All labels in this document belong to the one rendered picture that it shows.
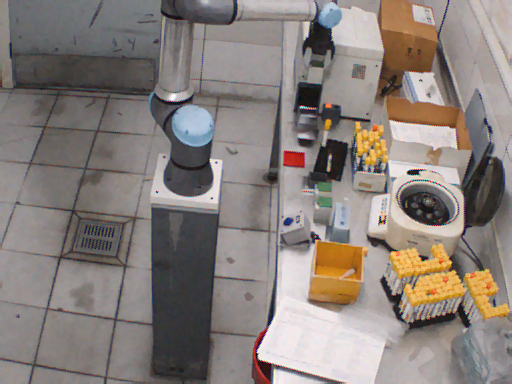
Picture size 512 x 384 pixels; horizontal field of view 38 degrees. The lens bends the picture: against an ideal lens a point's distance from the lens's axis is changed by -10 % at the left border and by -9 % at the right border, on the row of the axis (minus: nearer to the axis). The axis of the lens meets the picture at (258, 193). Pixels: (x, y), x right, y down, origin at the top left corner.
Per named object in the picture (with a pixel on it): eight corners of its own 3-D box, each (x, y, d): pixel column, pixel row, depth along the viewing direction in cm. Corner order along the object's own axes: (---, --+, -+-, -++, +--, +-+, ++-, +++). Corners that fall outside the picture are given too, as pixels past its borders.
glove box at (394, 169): (383, 176, 251) (389, 153, 245) (451, 184, 252) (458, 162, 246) (387, 202, 242) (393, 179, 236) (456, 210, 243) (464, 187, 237)
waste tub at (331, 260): (310, 265, 220) (315, 239, 213) (357, 271, 219) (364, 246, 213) (306, 301, 210) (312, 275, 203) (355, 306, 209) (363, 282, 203)
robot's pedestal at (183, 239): (154, 374, 289) (150, 206, 231) (159, 335, 304) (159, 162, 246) (206, 380, 290) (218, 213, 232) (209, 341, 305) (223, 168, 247)
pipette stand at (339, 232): (325, 227, 232) (331, 201, 225) (349, 231, 231) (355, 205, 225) (323, 251, 224) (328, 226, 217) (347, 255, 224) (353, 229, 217)
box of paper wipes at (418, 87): (402, 83, 295) (407, 56, 286) (429, 87, 296) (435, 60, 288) (413, 117, 278) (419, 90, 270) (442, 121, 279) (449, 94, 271)
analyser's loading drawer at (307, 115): (296, 101, 274) (298, 89, 270) (315, 103, 274) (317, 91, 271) (297, 137, 258) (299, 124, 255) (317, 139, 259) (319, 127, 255)
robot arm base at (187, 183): (156, 189, 232) (157, 163, 226) (172, 158, 243) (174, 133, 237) (205, 202, 231) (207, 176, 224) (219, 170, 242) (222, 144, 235)
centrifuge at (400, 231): (371, 195, 244) (378, 164, 236) (458, 214, 242) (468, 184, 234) (363, 249, 226) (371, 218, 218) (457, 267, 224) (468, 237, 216)
